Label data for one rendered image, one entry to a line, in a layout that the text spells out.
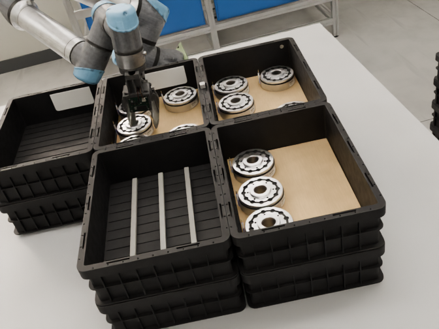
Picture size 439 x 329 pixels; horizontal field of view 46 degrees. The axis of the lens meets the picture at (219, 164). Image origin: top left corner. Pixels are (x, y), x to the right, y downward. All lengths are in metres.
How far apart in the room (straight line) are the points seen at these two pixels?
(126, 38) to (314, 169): 0.56
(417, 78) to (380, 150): 1.76
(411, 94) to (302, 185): 1.94
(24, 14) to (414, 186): 1.17
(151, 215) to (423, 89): 2.19
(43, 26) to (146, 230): 0.68
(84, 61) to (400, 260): 0.93
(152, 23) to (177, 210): 0.79
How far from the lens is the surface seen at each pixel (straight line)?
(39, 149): 1.63
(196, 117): 1.53
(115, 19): 1.32
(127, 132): 1.49
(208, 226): 1.17
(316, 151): 1.32
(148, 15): 1.81
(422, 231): 1.30
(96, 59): 1.44
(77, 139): 1.61
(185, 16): 3.43
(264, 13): 3.53
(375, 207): 1.01
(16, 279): 1.44
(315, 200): 1.18
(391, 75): 3.28
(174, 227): 1.19
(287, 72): 1.61
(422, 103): 3.02
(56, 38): 1.53
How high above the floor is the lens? 1.63
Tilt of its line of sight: 37 degrees down
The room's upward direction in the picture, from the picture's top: 13 degrees counter-clockwise
